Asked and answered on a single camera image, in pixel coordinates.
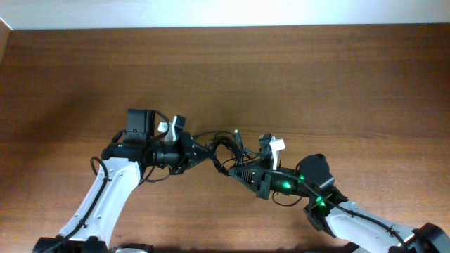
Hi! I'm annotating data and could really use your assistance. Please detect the black USB cables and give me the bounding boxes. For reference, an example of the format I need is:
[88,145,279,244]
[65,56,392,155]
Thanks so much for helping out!
[191,129,268,176]

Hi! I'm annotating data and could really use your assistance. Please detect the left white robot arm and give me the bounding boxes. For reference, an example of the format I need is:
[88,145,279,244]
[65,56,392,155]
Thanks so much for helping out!
[33,109,214,252]

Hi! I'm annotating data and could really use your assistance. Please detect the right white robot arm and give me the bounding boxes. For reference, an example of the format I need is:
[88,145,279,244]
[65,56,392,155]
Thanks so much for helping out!
[229,154,449,252]

